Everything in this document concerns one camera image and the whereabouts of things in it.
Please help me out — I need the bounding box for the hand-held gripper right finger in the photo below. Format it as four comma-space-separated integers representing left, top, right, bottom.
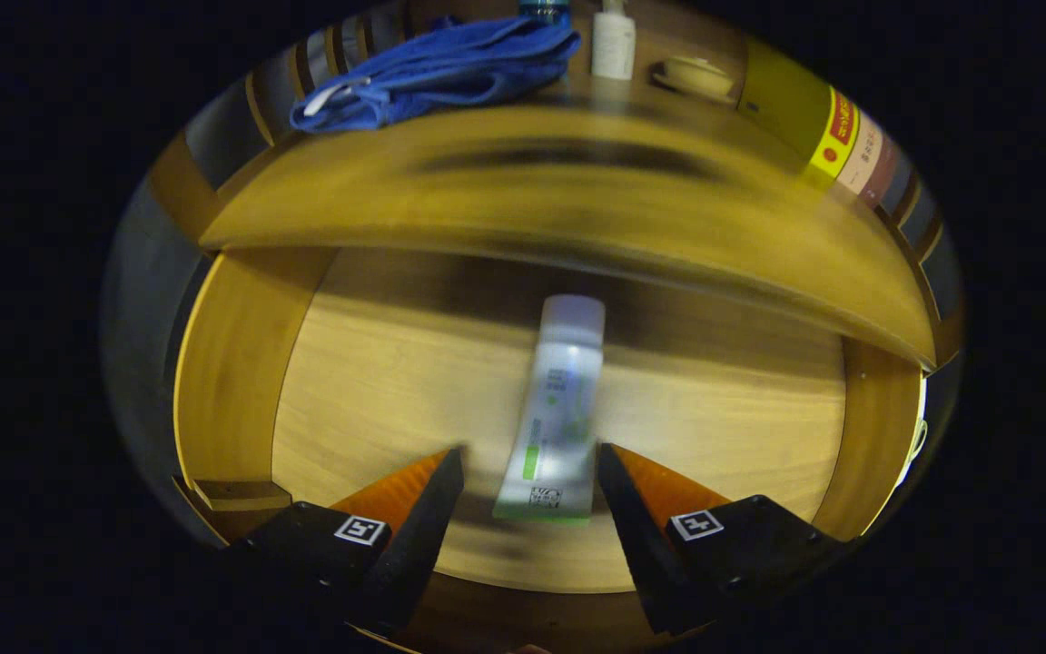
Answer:
596, 442, 855, 637

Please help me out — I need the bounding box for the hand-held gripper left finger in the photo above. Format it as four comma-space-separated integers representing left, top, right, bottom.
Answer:
228, 445, 467, 637

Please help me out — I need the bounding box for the wooden drawer with black knob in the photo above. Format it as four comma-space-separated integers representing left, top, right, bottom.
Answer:
172, 245, 928, 653

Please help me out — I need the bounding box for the white and green tube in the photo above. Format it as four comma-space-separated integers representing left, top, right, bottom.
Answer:
492, 293, 607, 526

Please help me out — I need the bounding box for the wooden countertop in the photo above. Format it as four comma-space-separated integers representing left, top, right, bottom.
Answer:
199, 73, 940, 372

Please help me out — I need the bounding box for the wooden cabinet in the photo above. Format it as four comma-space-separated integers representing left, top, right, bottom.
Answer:
146, 0, 967, 373

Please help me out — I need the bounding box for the dark red book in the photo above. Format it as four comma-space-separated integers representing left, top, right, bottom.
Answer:
859, 132, 910, 210

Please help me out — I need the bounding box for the orange and white book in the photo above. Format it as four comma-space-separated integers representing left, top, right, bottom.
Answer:
836, 107, 887, 196

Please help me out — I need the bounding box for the yellow book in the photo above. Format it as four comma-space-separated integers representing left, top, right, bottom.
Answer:
737, 36, 862, 187

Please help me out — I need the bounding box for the beige lidded teacup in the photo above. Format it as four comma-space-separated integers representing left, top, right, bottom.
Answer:
650, 56, 735, 104

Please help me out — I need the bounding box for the blue folded towel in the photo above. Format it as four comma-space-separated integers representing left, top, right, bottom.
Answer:
290, 15, 583, 135

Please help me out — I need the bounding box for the white pump bottle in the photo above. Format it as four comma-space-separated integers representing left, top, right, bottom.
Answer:
591, 0, 637, 81

